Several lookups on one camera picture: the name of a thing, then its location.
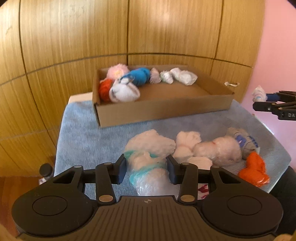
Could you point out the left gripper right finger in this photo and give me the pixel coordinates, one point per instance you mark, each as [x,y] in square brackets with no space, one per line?
[185,175]

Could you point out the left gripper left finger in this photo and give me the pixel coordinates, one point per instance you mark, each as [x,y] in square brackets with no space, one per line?
[106,175]

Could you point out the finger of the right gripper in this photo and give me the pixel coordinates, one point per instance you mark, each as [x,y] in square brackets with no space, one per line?
[268,106]
[282,96]

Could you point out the fluffy white lilac sock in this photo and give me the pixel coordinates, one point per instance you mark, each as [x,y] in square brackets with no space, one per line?
[259,95]

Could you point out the white red-pattern sock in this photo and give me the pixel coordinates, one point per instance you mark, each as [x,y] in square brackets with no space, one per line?
[203,164]

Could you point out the grey sock blue pattern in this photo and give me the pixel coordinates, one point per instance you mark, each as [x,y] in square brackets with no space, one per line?
[247,143]

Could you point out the fluffy white teal-band sock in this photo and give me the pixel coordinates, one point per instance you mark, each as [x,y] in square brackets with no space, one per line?
[147,166]

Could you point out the pale pink long sock roll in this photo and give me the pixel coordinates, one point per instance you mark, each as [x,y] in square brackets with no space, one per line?
[222,151]

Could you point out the orange sock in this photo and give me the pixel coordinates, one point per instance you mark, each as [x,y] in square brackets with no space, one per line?
[255,171]
[104,89]

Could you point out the white pink knotted sock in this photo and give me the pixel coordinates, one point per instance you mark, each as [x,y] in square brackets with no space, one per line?
[185,143]

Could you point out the blue towel mat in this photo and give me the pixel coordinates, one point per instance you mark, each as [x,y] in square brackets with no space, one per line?
[82,142]

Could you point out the dark bottle on floor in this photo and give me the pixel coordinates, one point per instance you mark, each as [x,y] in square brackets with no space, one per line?
[46,171]

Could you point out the white long sock roll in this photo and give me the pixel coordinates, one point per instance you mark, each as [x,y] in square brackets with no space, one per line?
[184,76]

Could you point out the brown cardboard box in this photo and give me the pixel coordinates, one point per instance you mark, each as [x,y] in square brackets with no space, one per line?
[159,101]

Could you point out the white blue sock bundle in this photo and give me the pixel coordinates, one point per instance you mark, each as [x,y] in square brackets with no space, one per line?
[123,90]

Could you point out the orange sock in box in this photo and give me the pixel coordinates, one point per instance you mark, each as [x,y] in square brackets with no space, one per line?
[104,89]

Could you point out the white patterned small sock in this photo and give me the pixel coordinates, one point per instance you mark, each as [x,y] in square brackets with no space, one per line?
[166,76]

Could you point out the lilac sock roll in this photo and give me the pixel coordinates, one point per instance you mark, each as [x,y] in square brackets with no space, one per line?
[154,76]

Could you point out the fluffy pink sock ball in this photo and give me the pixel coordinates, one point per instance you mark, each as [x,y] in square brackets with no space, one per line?
[117,71]

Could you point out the blue ribbed sock roll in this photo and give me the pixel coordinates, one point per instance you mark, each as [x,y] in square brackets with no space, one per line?
[137,77]

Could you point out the silver drawer handle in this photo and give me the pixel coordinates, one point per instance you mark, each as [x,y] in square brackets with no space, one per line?
[231,84]

